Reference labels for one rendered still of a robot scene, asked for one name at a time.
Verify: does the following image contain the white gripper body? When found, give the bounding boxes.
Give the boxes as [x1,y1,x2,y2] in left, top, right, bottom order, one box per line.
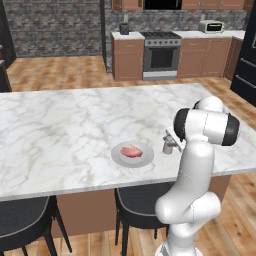
[165,125,186,153]

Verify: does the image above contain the grey metal shaker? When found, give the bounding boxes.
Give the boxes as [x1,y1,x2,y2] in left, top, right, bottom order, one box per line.
[162,135,176,155]

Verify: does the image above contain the grey round plate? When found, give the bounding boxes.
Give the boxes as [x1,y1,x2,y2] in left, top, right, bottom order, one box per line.
[110,141,155,169]

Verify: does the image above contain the pink raw steak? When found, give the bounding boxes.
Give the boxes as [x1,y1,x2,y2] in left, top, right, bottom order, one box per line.
[119,143,144,159]

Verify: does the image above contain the long brown base cabinet run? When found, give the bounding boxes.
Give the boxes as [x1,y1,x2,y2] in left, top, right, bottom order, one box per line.
[173,29,247,80]

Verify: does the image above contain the black tall cabinet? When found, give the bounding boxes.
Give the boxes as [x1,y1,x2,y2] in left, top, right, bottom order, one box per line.
[0,0,18,94]

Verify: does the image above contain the steel oven with hob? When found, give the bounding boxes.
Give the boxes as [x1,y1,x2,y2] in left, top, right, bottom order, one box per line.
[139,31,183,82]

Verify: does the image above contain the black padded stool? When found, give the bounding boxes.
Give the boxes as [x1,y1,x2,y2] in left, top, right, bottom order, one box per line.
[113,182,176,256]
[0,195,73,256]

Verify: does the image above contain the black fridge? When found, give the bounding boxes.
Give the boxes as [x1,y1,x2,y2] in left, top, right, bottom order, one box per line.
[229,0,256,108]

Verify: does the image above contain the pale green toaster oven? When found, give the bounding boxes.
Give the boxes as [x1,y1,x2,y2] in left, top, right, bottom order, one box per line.
[197,19,226,35]

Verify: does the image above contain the black toaster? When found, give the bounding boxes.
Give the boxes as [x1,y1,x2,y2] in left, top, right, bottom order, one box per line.
[119,22,131,36]

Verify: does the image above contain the brown island base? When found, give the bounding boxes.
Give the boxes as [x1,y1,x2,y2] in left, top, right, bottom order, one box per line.
[50,174,232,240]

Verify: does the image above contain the black microwave oven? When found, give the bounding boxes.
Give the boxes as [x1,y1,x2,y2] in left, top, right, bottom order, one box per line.
[142,0,184,11]

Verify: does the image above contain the brown wall cabinets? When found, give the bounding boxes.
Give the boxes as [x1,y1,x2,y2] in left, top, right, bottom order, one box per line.
[181,0,255,11]

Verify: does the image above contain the narrow brown wall cabinet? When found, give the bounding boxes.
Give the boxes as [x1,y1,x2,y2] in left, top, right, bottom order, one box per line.
[111,0,145,13]

